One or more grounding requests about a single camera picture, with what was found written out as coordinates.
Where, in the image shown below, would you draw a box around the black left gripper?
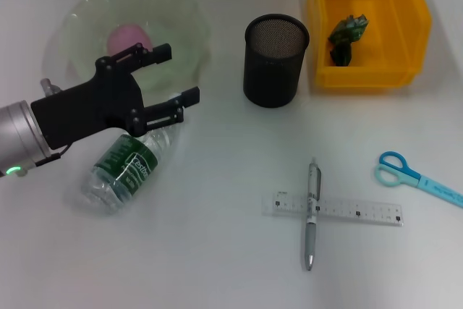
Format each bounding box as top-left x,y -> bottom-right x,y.
30,43 -> 200,151

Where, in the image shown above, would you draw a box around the pink peach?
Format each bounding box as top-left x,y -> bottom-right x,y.
106,23 -> 152,57

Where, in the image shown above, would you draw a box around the green plastic wrapper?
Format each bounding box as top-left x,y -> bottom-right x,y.
328,14 -> 369,67

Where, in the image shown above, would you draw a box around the clear green-label water bottle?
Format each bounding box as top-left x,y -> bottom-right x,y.
80,91 -> 185,216

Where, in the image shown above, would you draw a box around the grey white ballpoint pen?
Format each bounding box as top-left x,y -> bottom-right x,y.
302,156 -> 323,272

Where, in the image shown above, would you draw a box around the blue teal scissors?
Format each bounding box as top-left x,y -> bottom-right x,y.
373,151 -> 463,209

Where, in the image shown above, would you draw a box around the transparent plastic ruler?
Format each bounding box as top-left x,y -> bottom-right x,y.
260,189 -> 404,227

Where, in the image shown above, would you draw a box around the pale green glass fruit plate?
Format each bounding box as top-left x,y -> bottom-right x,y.
43,0 -> 213,93

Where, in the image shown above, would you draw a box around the black mesh pen holder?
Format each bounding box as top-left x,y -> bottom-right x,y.
242,14 -> 310,109

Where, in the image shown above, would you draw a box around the yellow plastic bin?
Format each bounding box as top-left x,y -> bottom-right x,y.
306,0 -> 432,93

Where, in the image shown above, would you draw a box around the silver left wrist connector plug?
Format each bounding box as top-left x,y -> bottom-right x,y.
40,77 -> 61,96

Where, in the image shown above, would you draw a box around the thin black left wrist cable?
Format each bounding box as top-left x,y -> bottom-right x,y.
34,144 -> 72,167

